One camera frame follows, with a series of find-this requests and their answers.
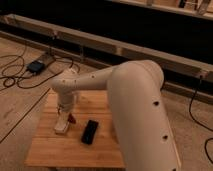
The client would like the red pepper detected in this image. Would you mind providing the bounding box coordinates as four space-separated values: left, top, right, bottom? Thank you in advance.
68 114 76 124

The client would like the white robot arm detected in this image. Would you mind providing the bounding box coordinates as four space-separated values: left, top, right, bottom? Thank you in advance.
52 60 181 171

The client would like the white ceramic bowl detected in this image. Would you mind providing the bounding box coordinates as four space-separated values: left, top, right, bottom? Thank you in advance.
54 121 69 134

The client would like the black rectangular phone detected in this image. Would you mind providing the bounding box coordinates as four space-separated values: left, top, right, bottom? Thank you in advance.
81 120 99 145

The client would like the wooden board table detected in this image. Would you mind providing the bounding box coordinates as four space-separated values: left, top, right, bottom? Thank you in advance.
26 91 126 171

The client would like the black power adapter box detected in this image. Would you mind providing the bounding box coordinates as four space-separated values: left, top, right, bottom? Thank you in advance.
27 61 45 74

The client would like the long wooden beam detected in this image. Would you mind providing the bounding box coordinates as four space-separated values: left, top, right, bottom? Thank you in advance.
0 14 213 83

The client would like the black cable right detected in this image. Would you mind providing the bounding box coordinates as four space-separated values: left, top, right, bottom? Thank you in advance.
188 75 213 166

